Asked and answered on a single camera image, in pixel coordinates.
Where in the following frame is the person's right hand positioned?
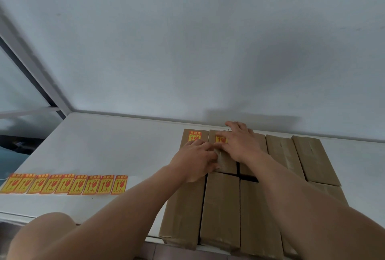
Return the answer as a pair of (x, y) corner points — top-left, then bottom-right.
(215, 121), (266, 164)

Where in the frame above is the person's left hand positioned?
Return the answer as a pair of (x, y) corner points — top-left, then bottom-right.
(168, 140), (220, 183)

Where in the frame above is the taped brown cardboard box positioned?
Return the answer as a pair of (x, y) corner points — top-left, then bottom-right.
(208, 130), (238, 175)

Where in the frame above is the person's left forearm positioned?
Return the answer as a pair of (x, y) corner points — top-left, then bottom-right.
(45, 165), (194, 260)

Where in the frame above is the person's right forearm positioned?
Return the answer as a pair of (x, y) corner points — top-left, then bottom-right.
(245, 152), (385, 260)

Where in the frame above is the group of brown cardboard boxes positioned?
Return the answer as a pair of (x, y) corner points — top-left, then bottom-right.
(159, 128), (349, 260)

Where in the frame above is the row of yellow red stickers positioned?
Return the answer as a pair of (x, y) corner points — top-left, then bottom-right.
(0, 173), (128, 196)

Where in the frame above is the person's bare knee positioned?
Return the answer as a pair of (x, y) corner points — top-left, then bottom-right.
(6, 212), (77, 260)

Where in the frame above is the white window frame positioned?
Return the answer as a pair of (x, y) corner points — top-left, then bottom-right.
(0, 6), (73, 120)

